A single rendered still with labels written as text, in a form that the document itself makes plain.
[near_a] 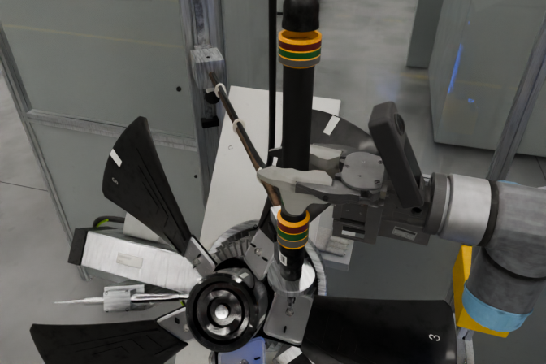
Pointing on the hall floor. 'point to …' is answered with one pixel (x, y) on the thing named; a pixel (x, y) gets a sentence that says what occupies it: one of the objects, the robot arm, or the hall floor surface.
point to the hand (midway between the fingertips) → (273, 159)
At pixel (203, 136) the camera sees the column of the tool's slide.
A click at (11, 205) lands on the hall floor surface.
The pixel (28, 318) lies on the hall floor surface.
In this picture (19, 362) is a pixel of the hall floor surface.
